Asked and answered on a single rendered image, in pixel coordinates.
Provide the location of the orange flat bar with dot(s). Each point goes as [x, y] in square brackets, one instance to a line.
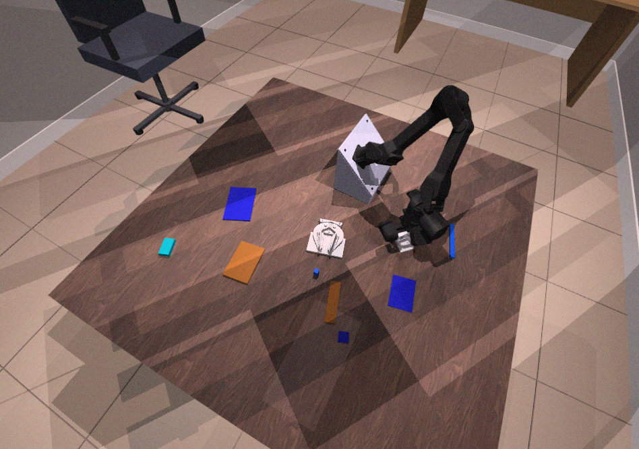
[332, 304]

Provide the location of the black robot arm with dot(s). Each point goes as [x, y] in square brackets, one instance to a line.
[451, 102]

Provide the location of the teal rectangular block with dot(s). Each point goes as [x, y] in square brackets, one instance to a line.
[167, 247]

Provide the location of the orange flat rectangular plate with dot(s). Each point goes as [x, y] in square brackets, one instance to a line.
[244, 262]

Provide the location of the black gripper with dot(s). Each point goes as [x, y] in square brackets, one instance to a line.
[391, 232]

